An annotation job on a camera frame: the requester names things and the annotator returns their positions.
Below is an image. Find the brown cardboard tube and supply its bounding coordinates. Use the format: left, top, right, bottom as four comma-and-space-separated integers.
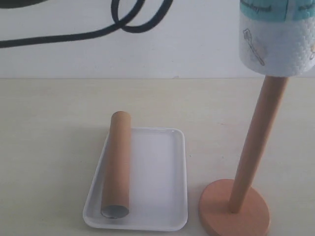
100, 111, 131, 219

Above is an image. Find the printed white paper towel roll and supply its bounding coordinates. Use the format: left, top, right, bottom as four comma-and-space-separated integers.
239, 0, 315, 77

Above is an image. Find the wooden paper towel holder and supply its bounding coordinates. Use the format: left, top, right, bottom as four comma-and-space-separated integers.
198, 76, 289, 236

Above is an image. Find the white rectangular plastic tray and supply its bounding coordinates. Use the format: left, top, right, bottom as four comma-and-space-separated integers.
83, 127, 188, 232

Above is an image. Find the black cable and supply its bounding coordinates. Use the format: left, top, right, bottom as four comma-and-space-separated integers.
0, 0, 174, 49

